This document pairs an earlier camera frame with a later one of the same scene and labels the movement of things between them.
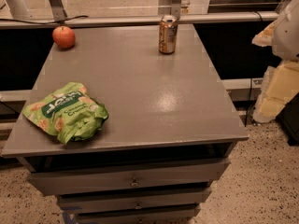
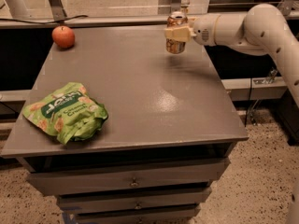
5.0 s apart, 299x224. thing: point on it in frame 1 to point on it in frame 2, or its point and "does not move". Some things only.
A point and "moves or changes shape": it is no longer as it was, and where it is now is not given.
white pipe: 15,2 does not move
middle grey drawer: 133,200 does not move
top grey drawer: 81,179 does not move
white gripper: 287,36 to 204,30
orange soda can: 167,34 moves or changes shape
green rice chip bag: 70,113 does not move
